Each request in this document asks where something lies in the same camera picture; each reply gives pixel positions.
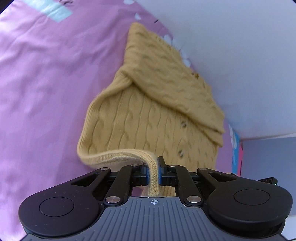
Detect mustard cable-knit sweater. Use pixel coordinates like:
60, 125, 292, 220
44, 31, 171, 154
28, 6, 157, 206
77, 23, 224, 197

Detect pink floral bed sheet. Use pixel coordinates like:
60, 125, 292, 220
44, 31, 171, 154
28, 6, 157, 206
0, 0, 243, 241

